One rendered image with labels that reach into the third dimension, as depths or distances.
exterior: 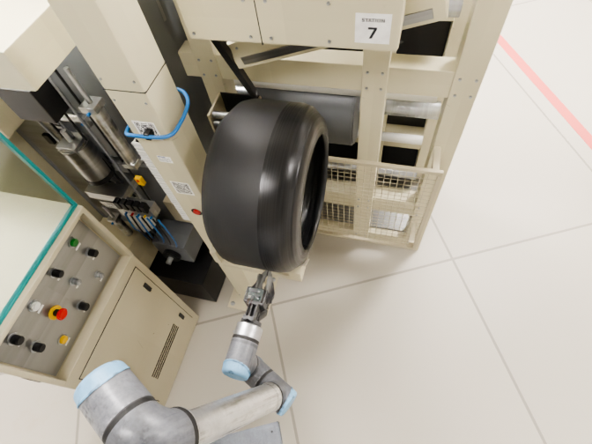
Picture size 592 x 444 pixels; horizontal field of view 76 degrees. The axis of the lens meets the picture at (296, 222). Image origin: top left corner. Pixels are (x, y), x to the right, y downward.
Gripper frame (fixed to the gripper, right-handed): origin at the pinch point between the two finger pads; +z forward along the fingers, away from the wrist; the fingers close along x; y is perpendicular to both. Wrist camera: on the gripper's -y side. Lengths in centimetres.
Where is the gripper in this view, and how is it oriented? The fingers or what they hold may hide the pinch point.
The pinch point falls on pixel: (268, 273)
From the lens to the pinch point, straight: 139.6
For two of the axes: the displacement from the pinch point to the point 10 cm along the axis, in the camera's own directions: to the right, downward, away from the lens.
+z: 2.5, -8.4, 4.8
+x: -9.6, -1.6, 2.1
